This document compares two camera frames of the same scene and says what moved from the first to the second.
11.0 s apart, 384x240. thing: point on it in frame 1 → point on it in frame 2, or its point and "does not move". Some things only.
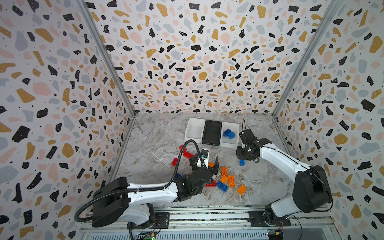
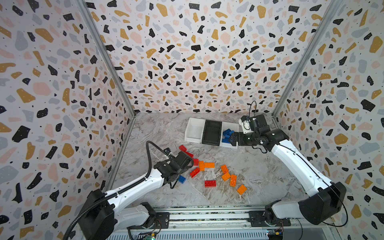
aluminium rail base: x=220 y=223 does not move
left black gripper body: x=199 y=191 → x=189 y=167
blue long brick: x=226 y=132 does not move
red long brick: x=187 y=155 does not move
